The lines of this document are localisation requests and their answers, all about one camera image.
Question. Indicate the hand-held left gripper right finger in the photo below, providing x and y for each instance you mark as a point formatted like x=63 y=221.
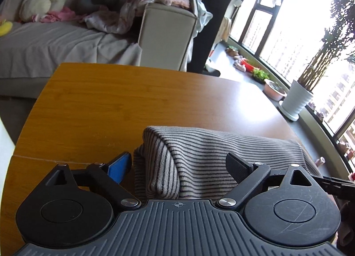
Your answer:
x=235 y=168

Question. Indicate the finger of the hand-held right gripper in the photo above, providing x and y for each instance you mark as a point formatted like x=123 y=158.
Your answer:
x=337 y=187

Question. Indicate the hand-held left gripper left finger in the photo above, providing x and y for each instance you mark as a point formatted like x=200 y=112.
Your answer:
x=121 y=168

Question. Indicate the striped grey knit garment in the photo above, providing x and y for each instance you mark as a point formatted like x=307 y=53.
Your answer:
x=199 y=156

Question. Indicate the pink round plant pot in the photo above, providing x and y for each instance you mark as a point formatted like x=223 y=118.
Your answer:
x=274 y=89

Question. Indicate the white ribbed plant pot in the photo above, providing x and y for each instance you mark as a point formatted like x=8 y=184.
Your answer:
x=295 y=98

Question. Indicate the green leafy plant tray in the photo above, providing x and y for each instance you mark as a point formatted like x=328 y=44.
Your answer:
x=260 y=74

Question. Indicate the red plant pot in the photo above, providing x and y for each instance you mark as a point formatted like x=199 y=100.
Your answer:
x=247 y=65

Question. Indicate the grey sofa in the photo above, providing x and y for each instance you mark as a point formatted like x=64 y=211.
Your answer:
x=55 y=42

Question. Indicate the tall green plant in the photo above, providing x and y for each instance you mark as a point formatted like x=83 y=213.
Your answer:
x=330 y=37

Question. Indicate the pink cloth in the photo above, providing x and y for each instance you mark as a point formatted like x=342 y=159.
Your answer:
x=59 y=15

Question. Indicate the yellow plush toy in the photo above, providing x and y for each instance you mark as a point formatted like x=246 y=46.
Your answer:
x=5 y=27

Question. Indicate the black window frame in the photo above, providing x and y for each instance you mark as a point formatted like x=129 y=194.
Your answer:
x=277 y=9

